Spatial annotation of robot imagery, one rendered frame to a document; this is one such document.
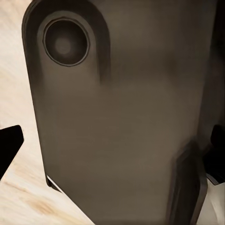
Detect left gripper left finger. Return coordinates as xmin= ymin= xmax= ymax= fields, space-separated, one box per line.
xmin=0 ymin=125 xmax=24 ymax=180

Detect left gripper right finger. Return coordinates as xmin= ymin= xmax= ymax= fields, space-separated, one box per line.
xmin=210 ymin=124 xmax=225 ymax=161

